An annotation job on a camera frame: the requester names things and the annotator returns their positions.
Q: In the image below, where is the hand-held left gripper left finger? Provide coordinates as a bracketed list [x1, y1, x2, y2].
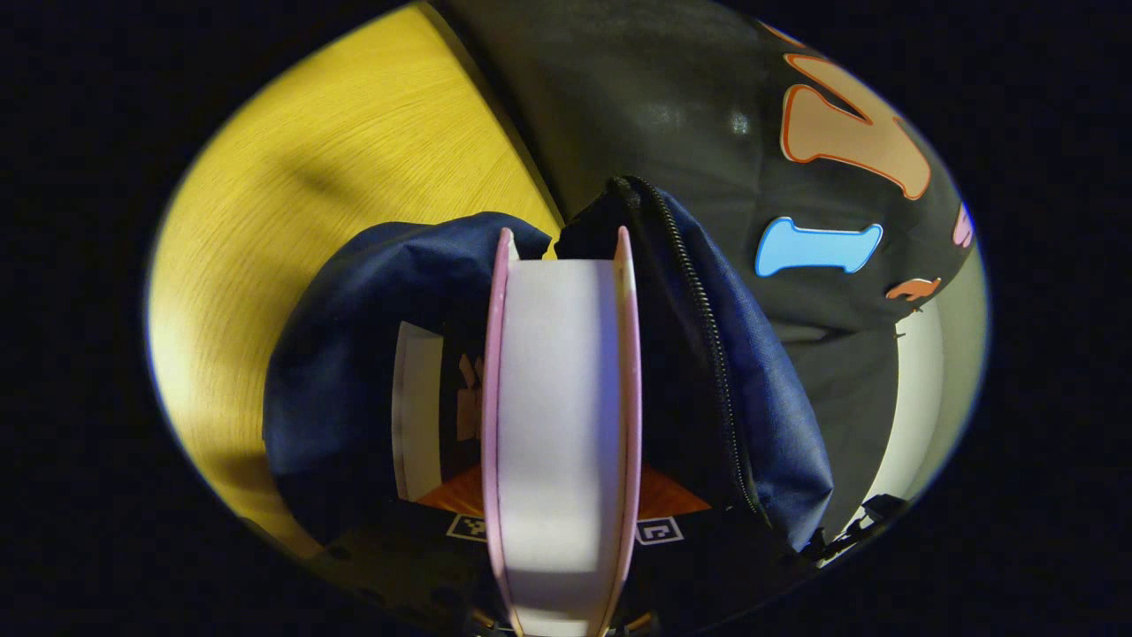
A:
[318, 464, 511, 634]

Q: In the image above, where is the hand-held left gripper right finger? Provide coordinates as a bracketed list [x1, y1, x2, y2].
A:
[617, 464, 799, 634]

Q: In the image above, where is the grey cover book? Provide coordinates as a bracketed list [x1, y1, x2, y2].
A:
[392, 320, 486, 504]

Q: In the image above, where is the blue schoolbag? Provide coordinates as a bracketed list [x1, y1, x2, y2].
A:
[263, 174, 836, 555]

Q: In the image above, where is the pink cover book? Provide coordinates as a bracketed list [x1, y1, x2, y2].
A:
[481, 226, 645, 637]

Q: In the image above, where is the black backdrop cloth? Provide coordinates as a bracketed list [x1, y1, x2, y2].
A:
[433, 0, 979, 542]

